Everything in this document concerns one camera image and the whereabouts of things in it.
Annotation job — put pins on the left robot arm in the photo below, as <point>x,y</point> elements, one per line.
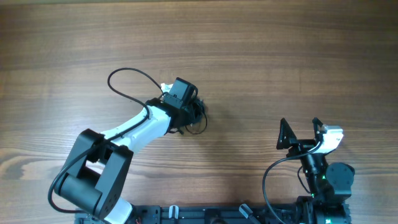
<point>93,176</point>

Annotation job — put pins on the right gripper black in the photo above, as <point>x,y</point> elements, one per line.
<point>301,145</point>

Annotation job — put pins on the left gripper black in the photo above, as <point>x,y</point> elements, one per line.
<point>190,115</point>

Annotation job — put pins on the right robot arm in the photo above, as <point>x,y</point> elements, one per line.
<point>329,185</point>

